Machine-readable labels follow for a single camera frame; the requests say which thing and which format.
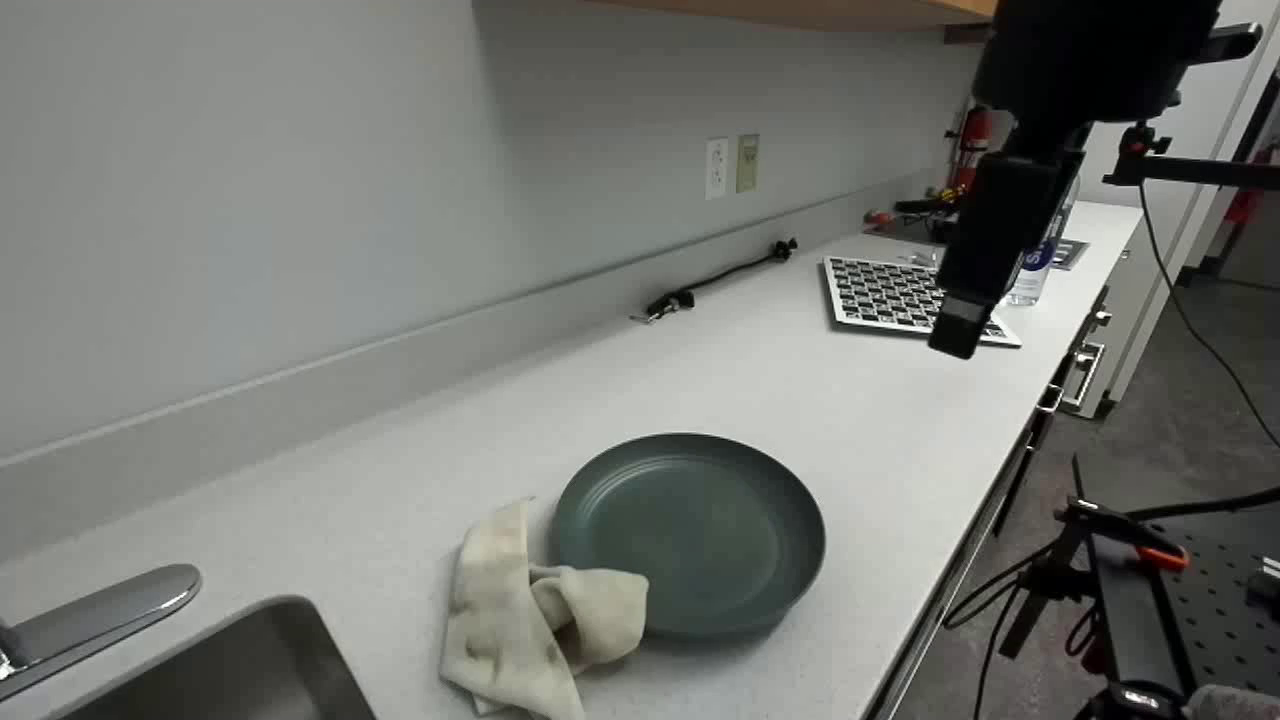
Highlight black camera tripod stand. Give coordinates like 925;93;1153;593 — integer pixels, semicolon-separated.
940;453;1280;720

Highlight metal drawer handle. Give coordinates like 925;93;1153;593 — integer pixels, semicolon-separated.
1060;339;1102;410

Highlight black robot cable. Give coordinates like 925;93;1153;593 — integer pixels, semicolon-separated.
1131;133;1280;454

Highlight black rod on counter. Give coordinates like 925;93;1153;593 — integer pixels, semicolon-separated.
636;236;799;325

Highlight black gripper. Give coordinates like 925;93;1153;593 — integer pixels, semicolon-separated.
927;152;1078;360

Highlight stainless steel sink basin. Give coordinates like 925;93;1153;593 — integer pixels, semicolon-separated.
57;594;374;720

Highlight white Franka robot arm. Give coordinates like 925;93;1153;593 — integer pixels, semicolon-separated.
927;0;1280;360

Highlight clear plastic water bottle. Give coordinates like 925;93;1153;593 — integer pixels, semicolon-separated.
1007;204;1069;307

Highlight dark green round plate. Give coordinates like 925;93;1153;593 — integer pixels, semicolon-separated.
548;430;827;643

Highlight red black clamp tool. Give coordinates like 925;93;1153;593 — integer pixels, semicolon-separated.
863;104;996;242

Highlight white wall outlet plate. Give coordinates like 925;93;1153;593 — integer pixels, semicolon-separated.
702;136;731;198

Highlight black white checkerboard board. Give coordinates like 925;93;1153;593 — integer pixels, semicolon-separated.
821;251;1025;350

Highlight cream cloth towel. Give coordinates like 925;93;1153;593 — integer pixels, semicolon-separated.
440;498;650;720

